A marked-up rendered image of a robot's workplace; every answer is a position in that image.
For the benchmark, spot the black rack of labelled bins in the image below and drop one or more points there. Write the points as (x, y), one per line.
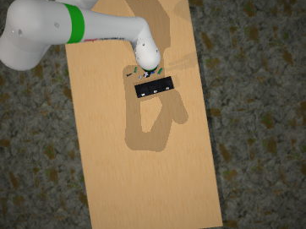
(154, 87)

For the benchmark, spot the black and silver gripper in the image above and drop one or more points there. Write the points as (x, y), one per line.
(146, 74)

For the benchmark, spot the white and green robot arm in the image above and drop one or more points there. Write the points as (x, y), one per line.
(32, 25)

